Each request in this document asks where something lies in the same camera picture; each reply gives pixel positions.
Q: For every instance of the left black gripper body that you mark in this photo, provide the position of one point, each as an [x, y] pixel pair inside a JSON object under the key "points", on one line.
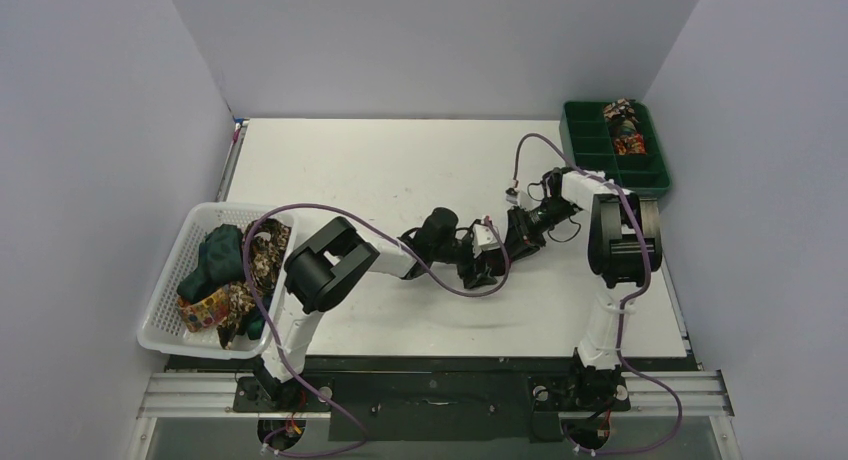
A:
{"points": [[460, 254]]}

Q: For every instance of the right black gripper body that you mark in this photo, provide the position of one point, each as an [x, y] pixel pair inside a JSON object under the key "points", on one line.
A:
{"points": [[520, 230]]}

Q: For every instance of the red navy striped tie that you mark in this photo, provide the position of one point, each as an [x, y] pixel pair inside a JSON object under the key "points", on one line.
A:
{"points": [[499, 263]]}

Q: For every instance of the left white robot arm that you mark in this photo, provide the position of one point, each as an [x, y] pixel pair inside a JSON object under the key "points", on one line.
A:
{"points": [[324, 269]]}

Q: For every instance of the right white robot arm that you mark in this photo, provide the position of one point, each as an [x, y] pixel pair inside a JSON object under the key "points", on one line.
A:
{"points": [[624, 248]]}

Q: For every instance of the green compartment tray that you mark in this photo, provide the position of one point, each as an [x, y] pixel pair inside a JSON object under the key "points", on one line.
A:
{"points": [[587, 139]]}

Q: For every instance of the rolled red patterned tie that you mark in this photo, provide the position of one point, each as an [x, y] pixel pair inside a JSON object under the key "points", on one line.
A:
{"points": [[630, 144]]}

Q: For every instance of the brown patterned tie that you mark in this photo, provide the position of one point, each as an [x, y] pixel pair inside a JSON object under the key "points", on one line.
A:
{"points": [[266, 254]]}

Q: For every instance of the dark green tie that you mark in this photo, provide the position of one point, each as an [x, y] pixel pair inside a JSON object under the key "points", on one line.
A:
{"points": [[219, 262]]}

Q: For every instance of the white plastic basket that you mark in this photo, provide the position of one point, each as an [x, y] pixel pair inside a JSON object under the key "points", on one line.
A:
{"points": [[162, 328]]}

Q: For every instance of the colourful dotted tie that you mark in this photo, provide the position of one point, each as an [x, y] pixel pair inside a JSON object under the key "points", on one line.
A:
{"points": [[205, 313]]}

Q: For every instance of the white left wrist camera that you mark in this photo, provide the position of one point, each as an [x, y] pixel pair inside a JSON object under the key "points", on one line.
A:
{"points": [[484, 239]]}

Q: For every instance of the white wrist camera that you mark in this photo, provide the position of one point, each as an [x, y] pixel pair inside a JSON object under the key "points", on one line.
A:
{"points": [[484, 239], [517, 197]]}

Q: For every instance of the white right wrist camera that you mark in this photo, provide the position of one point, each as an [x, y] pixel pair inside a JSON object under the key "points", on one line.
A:
{"points": [[517, 197]]}

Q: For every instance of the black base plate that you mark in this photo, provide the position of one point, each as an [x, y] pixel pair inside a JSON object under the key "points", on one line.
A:
{"points": [[572, 399]]}

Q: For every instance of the aluminium rail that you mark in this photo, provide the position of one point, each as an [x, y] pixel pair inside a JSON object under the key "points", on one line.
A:
{"points": [[220, 395]]}

